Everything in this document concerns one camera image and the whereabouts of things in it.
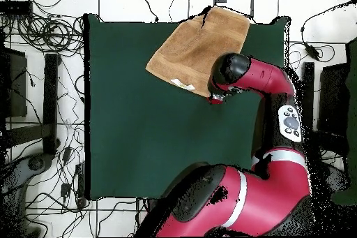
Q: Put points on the tan terry towel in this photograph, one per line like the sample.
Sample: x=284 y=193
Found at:
x=189 y=53

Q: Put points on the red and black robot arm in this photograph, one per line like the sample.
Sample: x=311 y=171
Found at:
x=265 y=193

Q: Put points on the dark flat box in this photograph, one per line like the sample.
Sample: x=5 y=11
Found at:
x=15 y=81
x=332 y=101

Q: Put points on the black flat device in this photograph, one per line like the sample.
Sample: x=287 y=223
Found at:
x=15 y=7

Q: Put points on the dark green table cloth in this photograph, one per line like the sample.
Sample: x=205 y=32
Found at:
x=139 y=137

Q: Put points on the black stand leg bar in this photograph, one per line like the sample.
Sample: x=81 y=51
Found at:
x=50 y=95
x=309 y=87

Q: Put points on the black power strip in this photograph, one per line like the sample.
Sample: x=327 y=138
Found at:
x=80 y=185

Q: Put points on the small black power adapter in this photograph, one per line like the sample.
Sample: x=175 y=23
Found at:
x=65 y=190

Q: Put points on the dark stand base foot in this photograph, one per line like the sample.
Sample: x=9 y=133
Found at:
x=36 y=163

